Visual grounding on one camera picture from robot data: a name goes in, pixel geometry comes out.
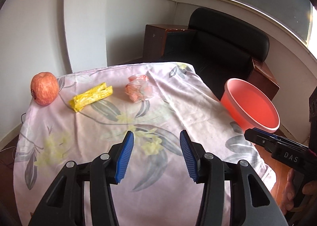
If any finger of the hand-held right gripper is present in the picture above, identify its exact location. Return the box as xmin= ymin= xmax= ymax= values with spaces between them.
xmin=244 ymin=128 xmax=280 ymax=152

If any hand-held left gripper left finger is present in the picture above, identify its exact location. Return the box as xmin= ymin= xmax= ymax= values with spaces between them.
xmin=28 ymin=130 xmax=135 ymax=226

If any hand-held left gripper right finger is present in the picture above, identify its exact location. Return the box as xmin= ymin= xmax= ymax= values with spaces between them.
xmin=180 ymin=130 xmax=289 ymax=226

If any pink plastic bucket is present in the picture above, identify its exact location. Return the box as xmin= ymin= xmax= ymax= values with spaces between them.
xmin=220 ymin=78 xmax=280 ymax=134

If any person's right hand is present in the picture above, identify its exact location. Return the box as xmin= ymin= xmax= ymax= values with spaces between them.
xmin=280 ymin=169 xmax=296 ymax=213

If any floral pink tablecloth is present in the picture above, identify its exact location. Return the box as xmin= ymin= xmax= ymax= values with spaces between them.
xmin=13 ymin=61 xmax=276 ymax=226

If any brown wooden side table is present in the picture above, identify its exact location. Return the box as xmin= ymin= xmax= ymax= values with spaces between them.
xmin=143 ymin=24 xmax=196 ymax=63
xmin=248 ymin=57 xmax=280 ymax=100

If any pink and white plastic bag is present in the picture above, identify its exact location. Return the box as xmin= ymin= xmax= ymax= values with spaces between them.
xmin=124 ymin=74 xmax=153 ymax=103

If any crumpled yellow wrapper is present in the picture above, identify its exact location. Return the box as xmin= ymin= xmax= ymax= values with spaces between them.
xmin=69 ymin=82 xmax=114 ymax=112

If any black leather armchair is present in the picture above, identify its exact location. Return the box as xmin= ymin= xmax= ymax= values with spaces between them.
xmin=158 ymin=7 xmax=270 ymax=101

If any red apple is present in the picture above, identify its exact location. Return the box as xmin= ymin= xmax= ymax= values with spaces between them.
xmin=30 ymin=72 xmax=60 ymax=106

